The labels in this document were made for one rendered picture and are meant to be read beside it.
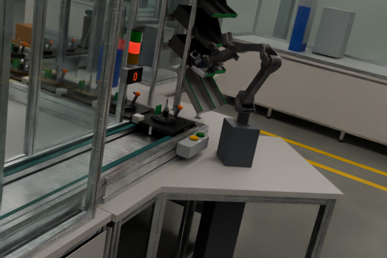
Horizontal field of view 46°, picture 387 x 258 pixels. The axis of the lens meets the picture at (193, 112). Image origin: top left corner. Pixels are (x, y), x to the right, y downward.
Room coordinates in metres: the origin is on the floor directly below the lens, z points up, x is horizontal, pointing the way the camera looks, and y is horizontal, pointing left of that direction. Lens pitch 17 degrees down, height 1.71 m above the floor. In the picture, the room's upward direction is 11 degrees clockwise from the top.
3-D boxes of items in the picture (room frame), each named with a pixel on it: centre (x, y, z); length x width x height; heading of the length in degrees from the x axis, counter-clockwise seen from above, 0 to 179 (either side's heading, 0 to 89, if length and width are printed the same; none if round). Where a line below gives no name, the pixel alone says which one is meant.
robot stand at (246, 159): (2.10, -0.24, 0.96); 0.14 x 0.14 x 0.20; 18
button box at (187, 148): (2.03, -0.03, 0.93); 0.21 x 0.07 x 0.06; 157
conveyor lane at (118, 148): (1.93, 0.28, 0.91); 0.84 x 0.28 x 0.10; 157
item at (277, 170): (2.15, -0.22, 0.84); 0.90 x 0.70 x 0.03; 108
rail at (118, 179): (1.88, 0.11, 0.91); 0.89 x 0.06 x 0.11; 157
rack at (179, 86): (2.58, 0.11, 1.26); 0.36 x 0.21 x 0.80; 157
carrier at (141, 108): (2.30, 0.37, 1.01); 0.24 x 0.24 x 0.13; 67
